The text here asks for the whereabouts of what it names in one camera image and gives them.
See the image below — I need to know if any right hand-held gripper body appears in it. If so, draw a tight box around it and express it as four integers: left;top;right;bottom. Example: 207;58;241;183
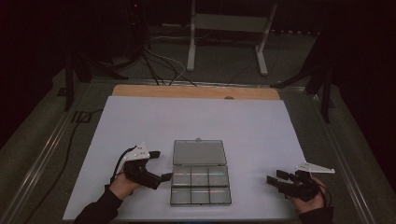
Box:
277;161;336;203

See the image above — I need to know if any clear plastic compartment box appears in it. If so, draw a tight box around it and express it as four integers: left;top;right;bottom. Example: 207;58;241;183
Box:
169;137;233;207

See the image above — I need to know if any long black floor cable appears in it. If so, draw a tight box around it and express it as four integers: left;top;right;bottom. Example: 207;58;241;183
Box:
22;108;104;224

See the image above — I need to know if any white floor cable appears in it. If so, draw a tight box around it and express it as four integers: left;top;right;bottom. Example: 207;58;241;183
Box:
143;35;191;80

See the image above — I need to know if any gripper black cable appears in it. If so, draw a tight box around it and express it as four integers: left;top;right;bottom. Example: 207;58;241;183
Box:
110;145;138;185
316;181;332;208

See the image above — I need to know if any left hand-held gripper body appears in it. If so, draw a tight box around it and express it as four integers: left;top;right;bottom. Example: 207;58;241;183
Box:
122;142;163;190

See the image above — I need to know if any white table mat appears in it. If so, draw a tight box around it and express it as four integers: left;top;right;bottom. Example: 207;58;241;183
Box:
63;95;327;222

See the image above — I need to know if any person's right hand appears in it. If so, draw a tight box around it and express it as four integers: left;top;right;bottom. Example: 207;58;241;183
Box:
288;176;328;215

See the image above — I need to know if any person's left hand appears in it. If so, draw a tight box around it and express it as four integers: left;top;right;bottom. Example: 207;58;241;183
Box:
108;169;142;201

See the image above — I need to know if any black floor cable bundle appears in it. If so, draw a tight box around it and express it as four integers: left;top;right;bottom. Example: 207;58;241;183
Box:
140;50;198;88

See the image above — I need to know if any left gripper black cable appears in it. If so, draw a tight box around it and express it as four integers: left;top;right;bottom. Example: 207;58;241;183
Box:
110;145;138;185

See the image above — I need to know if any white metal stand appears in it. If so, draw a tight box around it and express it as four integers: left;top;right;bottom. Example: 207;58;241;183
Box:
186;0;278;77

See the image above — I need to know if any metal floor rail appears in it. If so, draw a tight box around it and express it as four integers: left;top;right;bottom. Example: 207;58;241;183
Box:
0;83;92;224
306;92;377;224

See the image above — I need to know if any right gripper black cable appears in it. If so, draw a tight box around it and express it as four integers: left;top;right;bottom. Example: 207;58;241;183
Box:
316;181;332;208

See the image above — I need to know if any dark equipment with red light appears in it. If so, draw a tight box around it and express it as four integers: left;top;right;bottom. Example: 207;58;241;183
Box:
102;0;148;63

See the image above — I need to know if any black tripod stand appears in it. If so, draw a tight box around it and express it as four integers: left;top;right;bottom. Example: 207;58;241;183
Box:
64;52;130;112
270;31;335;124

